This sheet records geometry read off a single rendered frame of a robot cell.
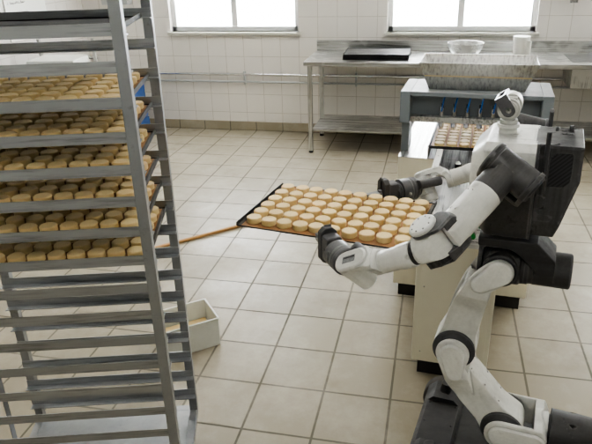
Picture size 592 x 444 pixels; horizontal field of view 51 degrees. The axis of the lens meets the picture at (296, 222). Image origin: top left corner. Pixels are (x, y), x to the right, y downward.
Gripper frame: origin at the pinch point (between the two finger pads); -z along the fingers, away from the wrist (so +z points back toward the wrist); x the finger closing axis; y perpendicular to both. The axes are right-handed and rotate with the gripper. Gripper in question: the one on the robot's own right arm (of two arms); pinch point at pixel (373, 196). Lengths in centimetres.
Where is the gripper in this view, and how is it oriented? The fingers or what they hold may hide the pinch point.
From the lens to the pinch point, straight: 232.3
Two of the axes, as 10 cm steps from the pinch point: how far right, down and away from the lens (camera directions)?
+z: 9.2, -1.8, 3.5
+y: 3.9, 3.7, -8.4
